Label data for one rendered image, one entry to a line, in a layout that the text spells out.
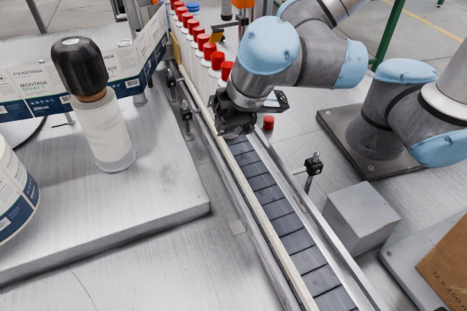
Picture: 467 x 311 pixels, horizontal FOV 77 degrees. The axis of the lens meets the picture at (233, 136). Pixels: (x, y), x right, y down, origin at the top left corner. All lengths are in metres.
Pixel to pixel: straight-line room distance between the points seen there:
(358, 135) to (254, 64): 0.48
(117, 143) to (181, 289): 0.32
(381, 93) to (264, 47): 0.41
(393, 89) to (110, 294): 0.69
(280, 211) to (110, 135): 0.39
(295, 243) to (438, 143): 0.31
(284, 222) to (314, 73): 0.31
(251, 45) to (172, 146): 0.43
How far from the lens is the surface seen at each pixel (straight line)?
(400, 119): 0.69
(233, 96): 0.49
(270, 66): 0.40
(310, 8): 0.56
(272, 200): 0.64
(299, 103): 0.99
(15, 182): 0.69
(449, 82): 0.63
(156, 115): 0.87
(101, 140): 0.67
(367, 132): 0.81
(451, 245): 0.60
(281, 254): 0.55
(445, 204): 0.85
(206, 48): 0.73
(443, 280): 0.65
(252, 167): 0.70
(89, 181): 0.74
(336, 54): 0.46
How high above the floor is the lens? 1.40
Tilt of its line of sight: 43 degrees down
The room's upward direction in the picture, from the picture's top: straight up
